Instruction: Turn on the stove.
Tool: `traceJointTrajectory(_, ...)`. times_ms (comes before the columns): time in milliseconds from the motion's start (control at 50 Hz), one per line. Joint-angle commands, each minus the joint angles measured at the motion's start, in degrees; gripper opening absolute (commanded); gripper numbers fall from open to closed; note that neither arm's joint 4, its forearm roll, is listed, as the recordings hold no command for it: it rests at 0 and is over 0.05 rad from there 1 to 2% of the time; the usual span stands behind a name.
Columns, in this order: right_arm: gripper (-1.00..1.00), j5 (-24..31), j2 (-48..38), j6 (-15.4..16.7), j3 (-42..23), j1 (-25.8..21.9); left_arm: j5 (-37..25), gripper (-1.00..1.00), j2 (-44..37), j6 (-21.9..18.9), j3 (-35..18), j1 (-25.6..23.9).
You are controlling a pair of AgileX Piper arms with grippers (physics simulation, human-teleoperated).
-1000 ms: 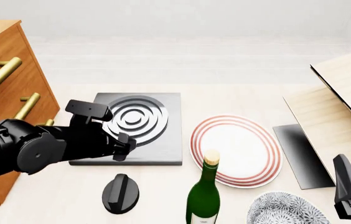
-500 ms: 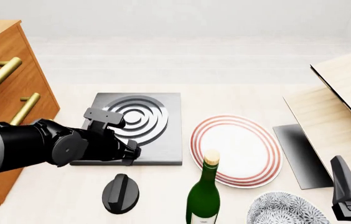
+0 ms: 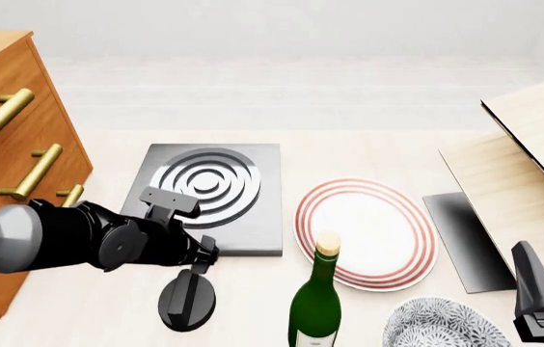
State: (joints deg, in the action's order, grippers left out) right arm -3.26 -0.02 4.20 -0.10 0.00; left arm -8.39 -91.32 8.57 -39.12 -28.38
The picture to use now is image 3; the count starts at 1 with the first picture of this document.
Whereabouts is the green wine bottle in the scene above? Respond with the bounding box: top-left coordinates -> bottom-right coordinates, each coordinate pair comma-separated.
286,230 -> 343,347

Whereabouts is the flat black stove plate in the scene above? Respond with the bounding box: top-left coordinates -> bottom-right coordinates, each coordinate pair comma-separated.
120,143 -> 285,258

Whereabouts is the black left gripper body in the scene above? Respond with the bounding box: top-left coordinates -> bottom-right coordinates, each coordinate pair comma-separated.
183,233 -> 222,269

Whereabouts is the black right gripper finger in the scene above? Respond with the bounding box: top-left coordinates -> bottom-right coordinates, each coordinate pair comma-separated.
510,240 -> 544,320

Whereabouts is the pale wood box with black panel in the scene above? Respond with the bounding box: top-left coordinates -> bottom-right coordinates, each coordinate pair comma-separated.
422,69 -> 544,295

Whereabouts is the white plate with red rings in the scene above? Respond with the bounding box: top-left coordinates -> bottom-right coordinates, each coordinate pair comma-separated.
293,176 -> 440,292

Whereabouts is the round black stove knob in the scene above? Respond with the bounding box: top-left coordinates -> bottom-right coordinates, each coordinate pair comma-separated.
157,268 -> 218,334

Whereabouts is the grey patterned bowl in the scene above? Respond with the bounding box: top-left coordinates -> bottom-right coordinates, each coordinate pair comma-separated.
381,296 -> 515,347

